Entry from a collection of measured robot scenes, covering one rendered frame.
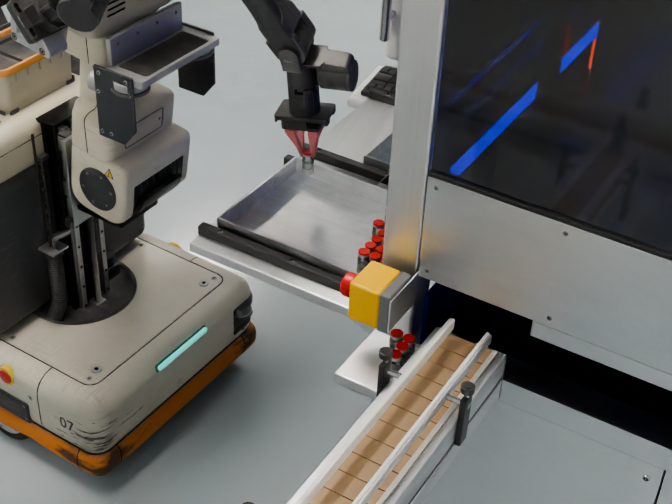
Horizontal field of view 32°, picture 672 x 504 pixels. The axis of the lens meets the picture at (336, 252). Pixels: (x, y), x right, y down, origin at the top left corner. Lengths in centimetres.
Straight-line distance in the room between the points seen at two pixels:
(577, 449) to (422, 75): 65
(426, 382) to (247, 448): 123
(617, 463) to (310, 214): 73
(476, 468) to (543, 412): 21
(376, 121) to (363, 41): 233
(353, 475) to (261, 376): 153
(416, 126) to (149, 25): 87
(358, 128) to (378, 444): 96
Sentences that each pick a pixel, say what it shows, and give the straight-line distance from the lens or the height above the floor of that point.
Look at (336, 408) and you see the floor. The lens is 304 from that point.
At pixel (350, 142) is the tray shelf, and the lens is 241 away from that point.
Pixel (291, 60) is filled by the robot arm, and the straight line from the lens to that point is 203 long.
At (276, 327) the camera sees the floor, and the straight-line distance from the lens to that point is 328.
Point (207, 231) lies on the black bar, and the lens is 211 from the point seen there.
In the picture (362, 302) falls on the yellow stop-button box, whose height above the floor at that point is 100.
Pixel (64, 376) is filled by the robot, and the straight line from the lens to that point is 275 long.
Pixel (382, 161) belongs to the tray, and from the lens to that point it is 228.
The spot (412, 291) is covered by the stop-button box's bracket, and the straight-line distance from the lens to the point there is 182.
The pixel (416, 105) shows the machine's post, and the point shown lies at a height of 131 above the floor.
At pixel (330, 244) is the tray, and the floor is 88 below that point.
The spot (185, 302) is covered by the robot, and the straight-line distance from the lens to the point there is 293.
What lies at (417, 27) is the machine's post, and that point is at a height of 143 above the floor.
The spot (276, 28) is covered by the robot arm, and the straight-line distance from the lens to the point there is 199.
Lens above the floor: 213
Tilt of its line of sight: 37 degrees down
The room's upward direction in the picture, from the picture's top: 3 degrees clockwise
